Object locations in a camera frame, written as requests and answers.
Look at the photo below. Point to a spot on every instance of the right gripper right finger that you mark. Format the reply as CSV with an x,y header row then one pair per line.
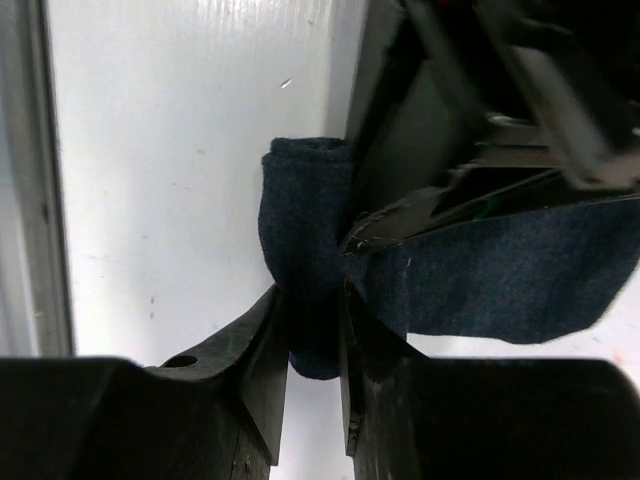
x,y
409,416

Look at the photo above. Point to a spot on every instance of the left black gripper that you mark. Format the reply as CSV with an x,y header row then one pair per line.
x,y
434,77

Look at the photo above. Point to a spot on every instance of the navy blue patterned sock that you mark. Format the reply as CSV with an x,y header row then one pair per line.
x,y
523,279

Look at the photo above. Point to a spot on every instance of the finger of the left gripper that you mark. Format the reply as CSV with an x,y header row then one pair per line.
x,y
472,196

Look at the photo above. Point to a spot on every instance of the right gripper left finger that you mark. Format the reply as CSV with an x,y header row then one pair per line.
x,y
214,411

